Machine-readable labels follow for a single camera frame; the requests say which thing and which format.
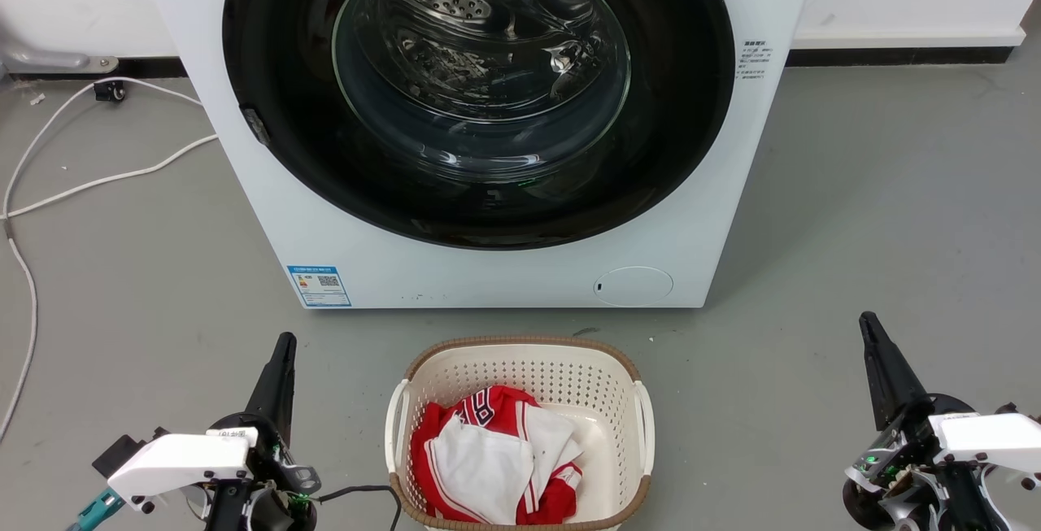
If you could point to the blue white energy label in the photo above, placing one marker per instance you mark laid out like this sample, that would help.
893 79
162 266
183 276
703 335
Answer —
320 286

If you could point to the round white filter cover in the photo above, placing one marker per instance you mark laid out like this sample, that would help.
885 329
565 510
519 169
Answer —
634 286

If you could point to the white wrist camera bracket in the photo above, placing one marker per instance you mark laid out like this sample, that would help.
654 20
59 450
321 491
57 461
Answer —
992 437
183 462

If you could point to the grey metal door hinge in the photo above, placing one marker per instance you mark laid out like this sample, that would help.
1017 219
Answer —
255 126

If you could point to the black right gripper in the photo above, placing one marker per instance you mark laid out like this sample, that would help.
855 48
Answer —
911 482

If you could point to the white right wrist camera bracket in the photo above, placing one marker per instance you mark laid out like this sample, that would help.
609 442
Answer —
992 437

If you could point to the black text print label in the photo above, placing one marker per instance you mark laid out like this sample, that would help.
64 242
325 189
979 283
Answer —
754 59

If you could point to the grey pipe with bracket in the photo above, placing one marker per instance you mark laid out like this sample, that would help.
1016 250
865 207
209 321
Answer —
41 59

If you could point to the white front-load washing machine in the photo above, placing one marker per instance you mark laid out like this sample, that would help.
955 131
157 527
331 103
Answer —
488 279

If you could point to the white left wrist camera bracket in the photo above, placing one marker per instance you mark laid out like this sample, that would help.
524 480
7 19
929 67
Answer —
183 462

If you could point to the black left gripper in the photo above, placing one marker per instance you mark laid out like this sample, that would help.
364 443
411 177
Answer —
272 502

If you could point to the perforated steel washer drum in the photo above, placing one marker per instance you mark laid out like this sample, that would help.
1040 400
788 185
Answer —
480 35

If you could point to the black round glass washer door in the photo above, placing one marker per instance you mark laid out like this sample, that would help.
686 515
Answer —
679 149

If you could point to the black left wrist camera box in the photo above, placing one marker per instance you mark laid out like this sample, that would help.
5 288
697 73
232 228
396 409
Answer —
122 451

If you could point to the red and white jersey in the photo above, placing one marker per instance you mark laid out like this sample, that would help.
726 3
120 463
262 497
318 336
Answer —
480 470

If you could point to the cream plastic laundry basket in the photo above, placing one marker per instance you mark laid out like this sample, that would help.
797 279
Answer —
520 364

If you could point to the small black floor plug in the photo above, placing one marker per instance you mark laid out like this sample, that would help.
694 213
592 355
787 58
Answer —
109 91

